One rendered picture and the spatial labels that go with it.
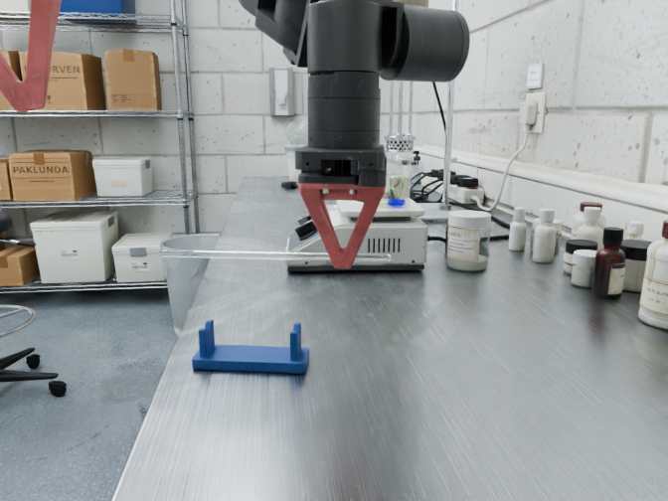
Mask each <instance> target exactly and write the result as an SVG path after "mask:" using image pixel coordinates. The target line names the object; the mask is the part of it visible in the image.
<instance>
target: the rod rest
mask: <svg viewBox="0 0 668 501"><path fill-rule="evenodd" d="M198 332H199V348H200V349H199V350H198V351H197V353H196V354H195V355H194V356H193V358H192V368H193V369H195V370H218V371H244V372H270V373H295V374H302V373H304V372H305V370H306V367H307V363H308V360H309V349H308V348H304V347H301V323H300V322H295V323H294V324H293V331H290V347H275V346H247V345H217V344H215V333H214V320H213V319H208V320H207V321H206V323H205V328H200V329H199V330H198Z"/></svg>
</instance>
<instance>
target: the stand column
mask: <svg viewBox="0 0 668 501"><path fill-rule="evenodd" d="M458 9H459V0H452V3H451V10H452V11H457V12H458ZM454 88H455V79H454V80H452V81H451V82H448V86H447V107H446V127H445V148H444V168H443V189H442V204H439V209H440V210H443V211H450V210H451V205H450V204H448V203H449V202H448V201H449V185H450V165H451V146H452V126H453V107H454Z"/></svg>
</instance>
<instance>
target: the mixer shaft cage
mask: <svg viewBox="0 0 668 501"><path fill-rule="evenodd" d="M403 88H404V82H403V81H400V82H399V118H398V133H395V135H394V134H392V133H393V93H394V81H390V124H389V134H388V136H385V138H384V139H385V140H386V150H385V151H386V152H414V140H416V137H415V136H413V135H412V120H413V90H414V82H410V111H409V134H408V135H405V134H404V133H402V122H403Z"/></svg>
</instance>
